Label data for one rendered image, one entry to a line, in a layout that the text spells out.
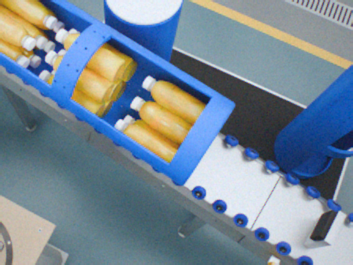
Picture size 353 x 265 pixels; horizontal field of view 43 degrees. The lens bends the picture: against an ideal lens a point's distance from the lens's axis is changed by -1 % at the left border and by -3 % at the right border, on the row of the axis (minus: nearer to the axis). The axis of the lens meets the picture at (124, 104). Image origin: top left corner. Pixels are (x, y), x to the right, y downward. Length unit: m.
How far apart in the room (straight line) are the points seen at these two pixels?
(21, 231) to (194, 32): 1.77
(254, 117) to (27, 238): 1.46
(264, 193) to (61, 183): 1.22
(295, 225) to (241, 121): 1.00
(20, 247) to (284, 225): 0.80
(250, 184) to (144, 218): 0.97
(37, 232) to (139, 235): 1.07
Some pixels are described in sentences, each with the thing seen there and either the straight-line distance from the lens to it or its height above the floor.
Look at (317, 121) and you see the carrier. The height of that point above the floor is 0.69.
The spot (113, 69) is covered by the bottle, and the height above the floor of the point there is 1.20.
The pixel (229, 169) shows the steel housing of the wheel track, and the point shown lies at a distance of 1.51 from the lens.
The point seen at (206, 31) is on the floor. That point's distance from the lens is 2.79.
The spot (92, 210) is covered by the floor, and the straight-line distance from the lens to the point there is 2.38.
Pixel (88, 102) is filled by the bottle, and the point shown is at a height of 1.11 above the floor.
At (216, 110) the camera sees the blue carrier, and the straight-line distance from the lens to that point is 1.23.
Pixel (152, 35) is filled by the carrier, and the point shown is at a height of 0.96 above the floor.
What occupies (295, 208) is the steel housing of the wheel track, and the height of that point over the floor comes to 0.93.
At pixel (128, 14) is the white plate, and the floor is 1.04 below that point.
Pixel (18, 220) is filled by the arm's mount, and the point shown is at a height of 1.01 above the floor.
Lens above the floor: 2.35
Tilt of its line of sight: 68 degrees down
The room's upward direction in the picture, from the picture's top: 2 degrees clockwise
